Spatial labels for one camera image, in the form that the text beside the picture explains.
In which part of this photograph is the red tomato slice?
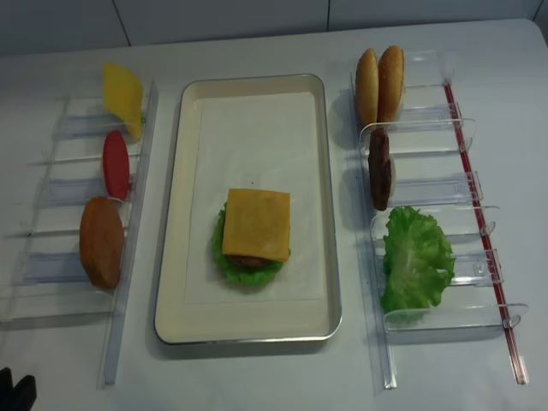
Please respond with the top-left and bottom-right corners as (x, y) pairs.
(102, 130), (129, 200)

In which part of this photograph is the cream metal tray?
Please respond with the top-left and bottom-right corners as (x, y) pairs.
(154, 74), (342, 344)

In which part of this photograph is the tan bun half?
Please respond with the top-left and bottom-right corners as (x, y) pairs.
(378, 45), (404, 122)
(355, 48), (379, 127)

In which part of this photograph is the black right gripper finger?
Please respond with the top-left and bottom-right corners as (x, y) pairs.
(12, 375), (37, 411)

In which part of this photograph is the clear acrylic rack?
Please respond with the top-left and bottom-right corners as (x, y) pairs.
(1, 84), (159, 386)
(343, 51), (528, 392)

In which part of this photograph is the green lettuce leaf in rack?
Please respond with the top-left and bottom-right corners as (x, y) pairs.
(381, 205), (456, 313)

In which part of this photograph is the yellow cheese slice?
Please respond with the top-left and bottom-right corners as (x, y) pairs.
(102, 63), (143, 140)
(223, 188), (290, 262)

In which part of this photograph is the clear acrylic left rack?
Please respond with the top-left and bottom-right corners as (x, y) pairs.
(1, 84), (159, 386)

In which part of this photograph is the tan bun half right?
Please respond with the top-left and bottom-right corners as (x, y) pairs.
(378, 45), (404, 122)

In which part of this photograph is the brown bun top left rack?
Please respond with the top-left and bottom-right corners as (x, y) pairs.
(80, 197), (124, 289)

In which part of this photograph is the yellow cheese slice front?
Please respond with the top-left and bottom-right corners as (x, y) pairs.
(223, 188), (290, 262)

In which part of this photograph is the brown meat patty on tray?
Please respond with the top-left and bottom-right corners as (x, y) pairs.
(227, 255), (271, 270)

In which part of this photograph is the yellow cheese slice back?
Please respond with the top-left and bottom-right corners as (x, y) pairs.
(102, 63), (143, 140)

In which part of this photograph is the green lettuce under patty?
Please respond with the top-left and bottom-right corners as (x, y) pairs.
(211, 204), (287, 287)

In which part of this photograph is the brown meat patty in rack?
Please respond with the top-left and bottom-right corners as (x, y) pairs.
(368, 128), (392, 211)

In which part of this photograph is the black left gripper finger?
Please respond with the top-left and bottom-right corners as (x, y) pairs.
(0, 367), (13, 410)

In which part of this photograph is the tan bun half left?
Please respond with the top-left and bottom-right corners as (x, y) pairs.
(355, 48), (379, 127)

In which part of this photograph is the clear acrylic right rack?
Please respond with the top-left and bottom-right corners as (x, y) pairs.
(343, 51), (528, 392)

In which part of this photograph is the white paper liner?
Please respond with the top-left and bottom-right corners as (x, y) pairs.
(185, 92), (325, 303)

